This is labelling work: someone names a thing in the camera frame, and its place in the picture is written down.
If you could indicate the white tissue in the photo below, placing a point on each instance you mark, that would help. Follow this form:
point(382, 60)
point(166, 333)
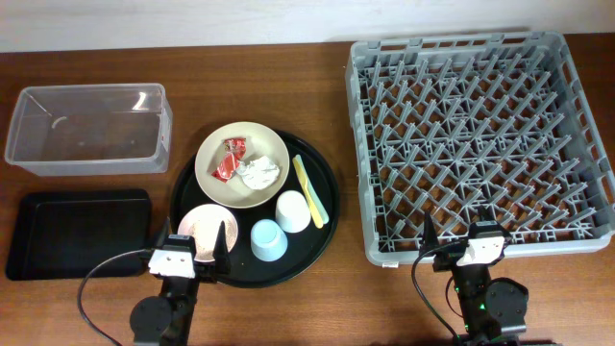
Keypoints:
point(258, 174)

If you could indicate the pile of rice grains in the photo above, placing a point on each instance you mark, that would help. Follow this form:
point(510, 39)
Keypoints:
point(205, 234)

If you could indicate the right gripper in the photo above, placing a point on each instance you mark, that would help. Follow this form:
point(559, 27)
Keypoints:
point(448, 257)

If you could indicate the light blue cup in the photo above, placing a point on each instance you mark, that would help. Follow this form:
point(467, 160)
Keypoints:
point(268, 240)

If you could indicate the yellow plastic utensil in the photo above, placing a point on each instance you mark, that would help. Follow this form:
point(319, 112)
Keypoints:
point(303, 180)

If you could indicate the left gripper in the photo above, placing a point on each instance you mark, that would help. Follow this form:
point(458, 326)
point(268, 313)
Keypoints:
point(207, 273)

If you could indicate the pale green plastic utensil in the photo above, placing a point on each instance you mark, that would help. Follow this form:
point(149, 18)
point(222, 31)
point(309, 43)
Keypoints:
point(319, 205)

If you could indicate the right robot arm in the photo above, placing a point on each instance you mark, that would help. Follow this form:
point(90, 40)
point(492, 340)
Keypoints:
point(493, 310)

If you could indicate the red snack wrapper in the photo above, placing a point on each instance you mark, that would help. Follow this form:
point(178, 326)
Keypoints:
point(235, 149)

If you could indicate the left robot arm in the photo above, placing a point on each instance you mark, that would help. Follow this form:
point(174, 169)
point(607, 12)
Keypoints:
point(165, 319)

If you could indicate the clear plastic bin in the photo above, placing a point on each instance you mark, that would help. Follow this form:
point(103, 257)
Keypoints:
point(91, 130)

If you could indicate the black rectangular tray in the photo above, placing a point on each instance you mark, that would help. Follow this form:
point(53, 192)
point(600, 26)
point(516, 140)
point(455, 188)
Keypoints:
point(65, 234)

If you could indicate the beige plate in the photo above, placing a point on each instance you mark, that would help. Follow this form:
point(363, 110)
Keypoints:
point(260, 141)

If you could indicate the grey dishwasher rack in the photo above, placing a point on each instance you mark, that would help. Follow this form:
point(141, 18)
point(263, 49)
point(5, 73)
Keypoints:
point(447, 126)

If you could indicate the white cup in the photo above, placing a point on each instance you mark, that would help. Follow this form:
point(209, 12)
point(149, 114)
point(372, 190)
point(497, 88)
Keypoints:
point(292, 212)

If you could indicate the pink bowl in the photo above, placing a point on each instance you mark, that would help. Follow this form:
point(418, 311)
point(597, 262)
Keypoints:
point(208, 213)

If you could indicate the round black serving tray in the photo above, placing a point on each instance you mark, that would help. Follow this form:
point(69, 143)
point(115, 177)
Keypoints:
point(304, 248)

